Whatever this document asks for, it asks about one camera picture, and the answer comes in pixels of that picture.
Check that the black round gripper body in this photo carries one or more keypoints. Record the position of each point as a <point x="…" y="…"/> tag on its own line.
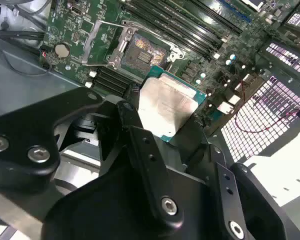
<point x="110" y="212"/>

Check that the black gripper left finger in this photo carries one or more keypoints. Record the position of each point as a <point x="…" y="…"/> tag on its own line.
<point x="20" y="140"/>

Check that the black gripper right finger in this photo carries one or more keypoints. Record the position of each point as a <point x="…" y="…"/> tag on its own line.
<point x="230" y="205"/>

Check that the silver green CPU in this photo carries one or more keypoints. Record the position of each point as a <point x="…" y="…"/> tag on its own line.
<point x="165" y="105"/>

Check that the metal socket cover frame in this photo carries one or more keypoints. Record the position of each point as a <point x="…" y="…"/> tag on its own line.
<point x="89" y="45"/>

